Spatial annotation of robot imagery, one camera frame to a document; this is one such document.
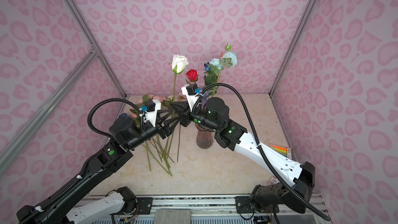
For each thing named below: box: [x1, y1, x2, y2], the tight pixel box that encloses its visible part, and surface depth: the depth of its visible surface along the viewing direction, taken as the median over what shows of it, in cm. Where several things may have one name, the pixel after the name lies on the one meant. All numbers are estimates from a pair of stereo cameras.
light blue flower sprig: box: [203, 43, 238, 98], surface depth 72 cm
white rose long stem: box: [172, 53, 189, 103], surface depth 49 cm
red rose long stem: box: [185, 68, 200, 85], surface depth 73 cm
